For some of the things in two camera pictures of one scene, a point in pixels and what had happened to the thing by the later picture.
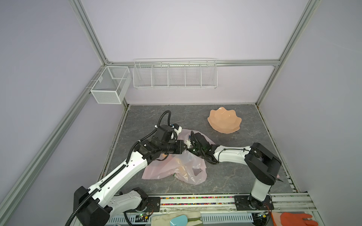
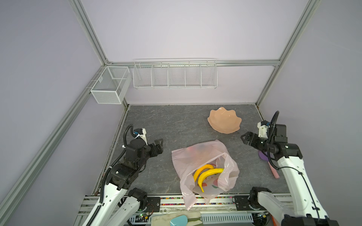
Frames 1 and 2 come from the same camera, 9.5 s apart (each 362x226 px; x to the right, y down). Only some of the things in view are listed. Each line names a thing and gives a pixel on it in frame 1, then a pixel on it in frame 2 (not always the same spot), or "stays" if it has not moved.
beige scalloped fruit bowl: [225, 121] stays
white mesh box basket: [111, 84] stays
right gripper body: [198, 153] → [262, 144]
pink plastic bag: [187, 165] → [187, 160]
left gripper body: [172, 147] → [147, 153]
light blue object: [180, 220] stays
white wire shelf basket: [175, 73] stays
